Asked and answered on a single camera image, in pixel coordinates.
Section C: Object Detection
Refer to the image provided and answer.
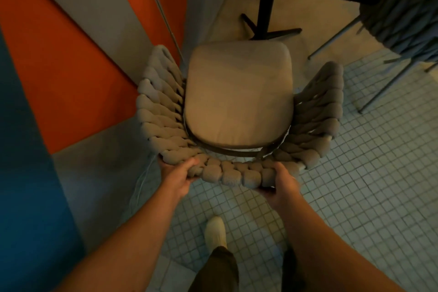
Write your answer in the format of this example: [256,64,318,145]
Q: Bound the person's left forearm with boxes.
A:
[56,184,187,292]

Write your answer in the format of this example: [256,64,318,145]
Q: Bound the person's left hand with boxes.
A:
[158,156,200,200]

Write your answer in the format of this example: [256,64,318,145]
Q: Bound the person's right hand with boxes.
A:
[254,162,302,210]

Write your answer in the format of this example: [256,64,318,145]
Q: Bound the dark grey woven rope chair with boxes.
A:
[307,0,438,114]

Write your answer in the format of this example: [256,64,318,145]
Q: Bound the person's white shoe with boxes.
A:
[205,216,228,254]

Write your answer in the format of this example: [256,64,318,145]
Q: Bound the person's dark trouser legs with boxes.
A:
[188,246,308,292]

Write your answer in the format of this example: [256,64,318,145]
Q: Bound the person's right forearm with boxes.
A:
[279,193,404,292]

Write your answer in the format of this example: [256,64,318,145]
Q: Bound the beige seat cushion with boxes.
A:
[184,41,295,149]

